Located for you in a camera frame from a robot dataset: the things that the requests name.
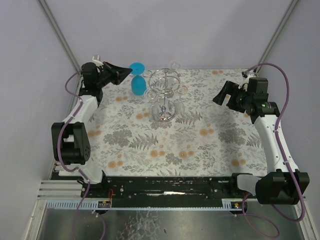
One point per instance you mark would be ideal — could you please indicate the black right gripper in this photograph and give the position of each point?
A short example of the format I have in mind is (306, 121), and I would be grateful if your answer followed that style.
(232, 97)

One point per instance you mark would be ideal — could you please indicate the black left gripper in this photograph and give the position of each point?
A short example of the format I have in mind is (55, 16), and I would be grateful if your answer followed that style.
(110, 75)

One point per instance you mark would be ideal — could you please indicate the blue plastic wine glass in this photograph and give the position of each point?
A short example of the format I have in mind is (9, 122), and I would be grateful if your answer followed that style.
(138, 83)

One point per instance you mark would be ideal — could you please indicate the clear wine glass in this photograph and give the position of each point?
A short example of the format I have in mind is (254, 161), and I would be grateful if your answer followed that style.
(174, 65)
(181, 90)

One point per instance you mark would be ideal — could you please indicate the clear champagne flute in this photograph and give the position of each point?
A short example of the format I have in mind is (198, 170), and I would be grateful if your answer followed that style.
(150, 94)

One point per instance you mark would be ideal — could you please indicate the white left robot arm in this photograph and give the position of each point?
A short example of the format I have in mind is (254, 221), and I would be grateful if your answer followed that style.
(70, 140)

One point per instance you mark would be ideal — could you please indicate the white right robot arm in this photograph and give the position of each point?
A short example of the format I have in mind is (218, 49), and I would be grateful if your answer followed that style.
(284, 181)

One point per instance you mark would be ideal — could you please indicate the chrome wine glass rack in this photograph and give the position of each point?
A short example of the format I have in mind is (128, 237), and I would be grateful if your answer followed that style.
(165, 81)

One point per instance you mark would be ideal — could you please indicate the floral tablecloth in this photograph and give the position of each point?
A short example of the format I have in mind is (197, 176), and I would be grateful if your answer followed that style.
(207, 140)

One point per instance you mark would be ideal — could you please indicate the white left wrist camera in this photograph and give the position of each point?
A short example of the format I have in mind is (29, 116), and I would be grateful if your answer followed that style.
(97, 60)

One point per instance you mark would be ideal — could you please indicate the aluminium frame post left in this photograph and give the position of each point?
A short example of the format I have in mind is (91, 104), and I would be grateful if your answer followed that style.
(59, 34)

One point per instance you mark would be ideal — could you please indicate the aluminium frame post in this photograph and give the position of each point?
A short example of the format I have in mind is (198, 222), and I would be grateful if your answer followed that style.
(278, 31)
(59, 34)

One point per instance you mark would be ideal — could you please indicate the aluminium frame post right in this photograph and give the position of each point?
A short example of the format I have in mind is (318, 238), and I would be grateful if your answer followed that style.
(278, 31)

